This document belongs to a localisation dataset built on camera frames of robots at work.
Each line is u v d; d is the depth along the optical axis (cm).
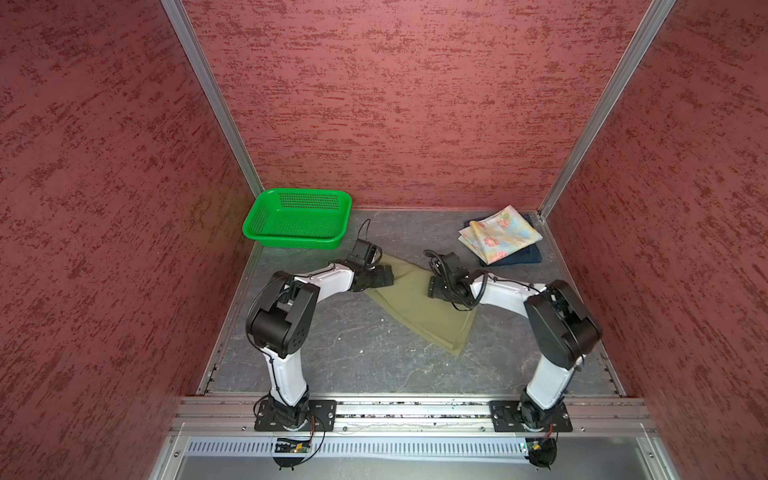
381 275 89
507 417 74
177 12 70
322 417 74
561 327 52
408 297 92
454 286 75
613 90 85
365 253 79
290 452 73
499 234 106
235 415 76
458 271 76
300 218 118
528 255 103
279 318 50
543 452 71
